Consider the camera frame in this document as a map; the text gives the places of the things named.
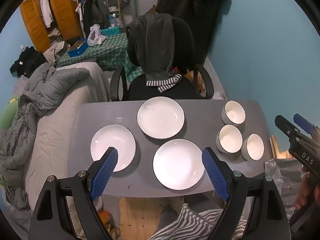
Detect orange packet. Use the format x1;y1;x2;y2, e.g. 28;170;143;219
98;210;112;225

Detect green checkered cloth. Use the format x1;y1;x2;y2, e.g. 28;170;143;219
56;32;142;81

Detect grey striped blanket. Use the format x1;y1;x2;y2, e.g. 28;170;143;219
147;203;248;240

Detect white bowl with black rim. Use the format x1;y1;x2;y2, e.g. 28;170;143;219
221;100;246;125
215;124;243;153
241;133;265;161

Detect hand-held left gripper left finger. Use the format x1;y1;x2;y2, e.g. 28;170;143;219
28;147;118;240

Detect grey hooded sweater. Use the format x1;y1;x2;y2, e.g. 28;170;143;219
126;14;182;93

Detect wooden board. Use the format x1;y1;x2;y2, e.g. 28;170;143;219
269;134;293;159

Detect person's right hand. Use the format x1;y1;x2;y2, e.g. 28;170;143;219
294;166;320;211

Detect grey bed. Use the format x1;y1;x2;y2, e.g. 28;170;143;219
25;61;112;233

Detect white plastic bag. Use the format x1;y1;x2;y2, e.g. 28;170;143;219
87;24;107;46

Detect yellow bag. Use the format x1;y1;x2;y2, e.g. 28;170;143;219
184;67;208;93

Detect black hanging jacket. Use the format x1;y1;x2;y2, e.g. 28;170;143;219
156;0;229;64

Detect grey duvet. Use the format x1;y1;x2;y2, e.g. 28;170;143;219
0;62;91;205

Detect clear plastic sheet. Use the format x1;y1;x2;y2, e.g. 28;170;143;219
264;157;309;217

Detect dark clothes on rack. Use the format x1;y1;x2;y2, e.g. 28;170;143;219
75;0;110;38

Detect black office chair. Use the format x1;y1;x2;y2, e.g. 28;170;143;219
109;17;214;102

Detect wooden wardrobe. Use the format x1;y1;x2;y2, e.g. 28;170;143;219
19;0;83;53

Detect white plate with black rim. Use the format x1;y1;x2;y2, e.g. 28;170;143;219
90;124;136;172
153;139;205;190
137;97;185;139

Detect blue flat carton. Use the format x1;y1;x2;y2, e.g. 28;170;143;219
100;27;123;37

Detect blue open box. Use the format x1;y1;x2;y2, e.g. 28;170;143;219
67;39;89;58

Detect green pillow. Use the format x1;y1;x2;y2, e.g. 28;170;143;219
0;97;21;131

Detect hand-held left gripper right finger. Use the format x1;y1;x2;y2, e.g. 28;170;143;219
202;147;292;240

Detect white hanging shirt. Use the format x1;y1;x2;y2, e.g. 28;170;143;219
40;0;54;28

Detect black clothes pile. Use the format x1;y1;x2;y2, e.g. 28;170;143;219
10;46;48;78

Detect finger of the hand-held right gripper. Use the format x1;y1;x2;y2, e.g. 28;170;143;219
274;114;302;140
293;113;320;136

